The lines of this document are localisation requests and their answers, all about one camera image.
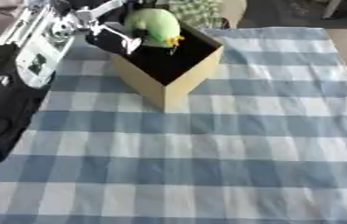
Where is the tan cardboard box black inside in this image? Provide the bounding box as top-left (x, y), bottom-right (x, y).
top-left (110, 21), bottom-right (226, 111)

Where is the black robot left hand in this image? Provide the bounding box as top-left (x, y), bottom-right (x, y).
top-left (74, 0), bottom-right (151, 56)

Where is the green soft toy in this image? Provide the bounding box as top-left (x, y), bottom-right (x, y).
top-left (123, 7), bottom-right (186, 49)

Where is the green white checked fabric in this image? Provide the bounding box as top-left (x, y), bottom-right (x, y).
top-left (167, 0), bottom-right (226, 30)

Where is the white stand leg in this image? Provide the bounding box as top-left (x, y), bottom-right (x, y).
top-left (321, 0), bottom-right (345, 20)

